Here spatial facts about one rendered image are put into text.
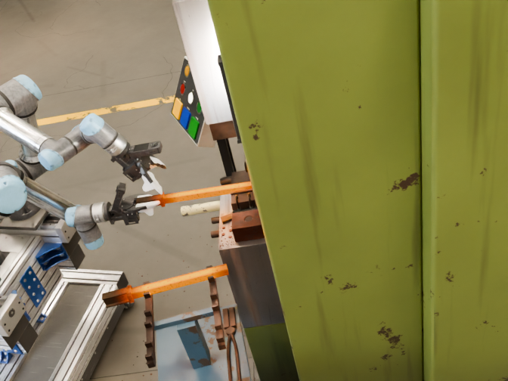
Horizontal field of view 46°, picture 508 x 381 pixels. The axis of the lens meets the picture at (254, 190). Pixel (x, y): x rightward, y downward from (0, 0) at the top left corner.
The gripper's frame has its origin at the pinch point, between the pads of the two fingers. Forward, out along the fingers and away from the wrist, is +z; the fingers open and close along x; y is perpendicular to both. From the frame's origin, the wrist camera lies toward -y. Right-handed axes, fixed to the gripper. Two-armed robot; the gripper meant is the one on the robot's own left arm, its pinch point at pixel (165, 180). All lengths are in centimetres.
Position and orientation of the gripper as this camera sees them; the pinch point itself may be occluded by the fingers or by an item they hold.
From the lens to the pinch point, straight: 218.3
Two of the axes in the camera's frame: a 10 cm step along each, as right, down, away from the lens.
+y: -7.7, 5.1, 3.9
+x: 0.3, 6.3, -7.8
